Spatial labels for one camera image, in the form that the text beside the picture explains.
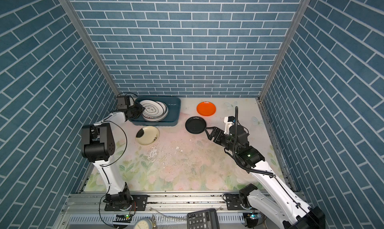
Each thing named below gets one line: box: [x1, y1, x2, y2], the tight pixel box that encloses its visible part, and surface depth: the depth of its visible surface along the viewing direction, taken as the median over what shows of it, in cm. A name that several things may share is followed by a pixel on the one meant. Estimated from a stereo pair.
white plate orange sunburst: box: [142, 101, 169, 122], surface depth 106 cm
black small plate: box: [185, 116, 207, 134], surface depth 105 cm
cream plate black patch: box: [135, 126, 160, 146], surface depth 101 cm
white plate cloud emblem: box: [139, 100, 169, 122], surface depth 107 cm
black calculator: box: [187, 208, 220, 229], surface depth 69 cm
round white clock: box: [134, 217, 153, 229], surface depth 67 cm
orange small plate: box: [196, 101, 217, 117], surface depth 117 cm
